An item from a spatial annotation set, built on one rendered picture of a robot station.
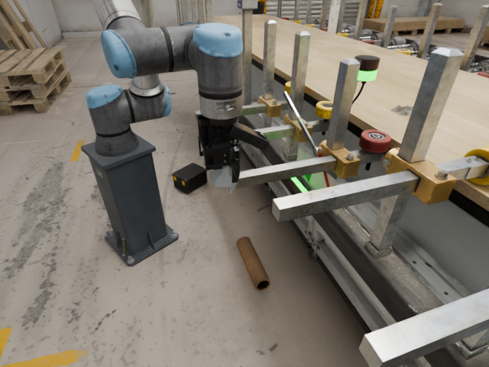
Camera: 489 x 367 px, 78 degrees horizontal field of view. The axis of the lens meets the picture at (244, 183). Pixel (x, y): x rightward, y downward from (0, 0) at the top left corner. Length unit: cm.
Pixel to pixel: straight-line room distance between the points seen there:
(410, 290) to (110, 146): 124
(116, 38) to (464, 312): 69
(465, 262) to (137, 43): 91
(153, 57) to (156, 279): 122
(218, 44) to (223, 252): 131
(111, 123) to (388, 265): 117
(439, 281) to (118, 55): 92
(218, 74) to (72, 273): 147
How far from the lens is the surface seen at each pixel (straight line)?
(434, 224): 99
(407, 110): 113
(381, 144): 90
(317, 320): 153
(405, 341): 40
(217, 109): 63
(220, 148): 67
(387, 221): 77
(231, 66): 61
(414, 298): 79
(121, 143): 147
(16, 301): 188
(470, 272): 97
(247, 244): 166
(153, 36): 69
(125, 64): 68
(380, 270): 81
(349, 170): 86
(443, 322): 43
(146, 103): 142
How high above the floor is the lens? 128
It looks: 35 degrees down
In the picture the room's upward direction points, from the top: straight up
